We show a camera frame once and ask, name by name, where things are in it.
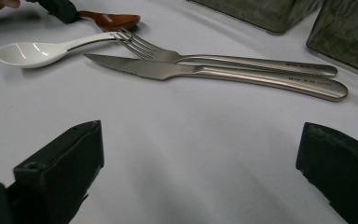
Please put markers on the brown wooden spoon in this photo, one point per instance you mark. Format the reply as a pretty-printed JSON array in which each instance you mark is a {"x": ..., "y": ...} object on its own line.
[{"x": 115, "y": 21}]

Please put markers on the steel fork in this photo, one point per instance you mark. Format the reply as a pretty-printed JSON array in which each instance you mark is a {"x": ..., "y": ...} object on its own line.
[{"x": 230, "y": 60}]

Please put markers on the white table cover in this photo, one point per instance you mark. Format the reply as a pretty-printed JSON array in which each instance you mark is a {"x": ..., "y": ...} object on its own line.
[{"x": 183, "y": 140}]

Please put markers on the steel knife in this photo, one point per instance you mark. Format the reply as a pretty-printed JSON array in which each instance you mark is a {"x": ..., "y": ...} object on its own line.
[{"x": 155, "y": 68}]

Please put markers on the white ceramic spoon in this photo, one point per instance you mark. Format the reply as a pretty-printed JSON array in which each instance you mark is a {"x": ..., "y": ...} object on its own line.
[{"x": 31, "y": 54}]

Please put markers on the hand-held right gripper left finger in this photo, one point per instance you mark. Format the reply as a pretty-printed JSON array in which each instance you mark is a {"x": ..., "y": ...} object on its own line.
[{"x": 62, "y": 168}]

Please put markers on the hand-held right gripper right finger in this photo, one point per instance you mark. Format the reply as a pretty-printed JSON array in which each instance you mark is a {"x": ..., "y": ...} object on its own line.
[{"x": 338, "y": 169}]

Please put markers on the smoky clear plastic bin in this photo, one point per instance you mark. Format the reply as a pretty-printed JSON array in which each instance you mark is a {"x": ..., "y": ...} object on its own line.
[
  {"x": 345, "y": 37},
  {"x": 261, "y": 14}
]

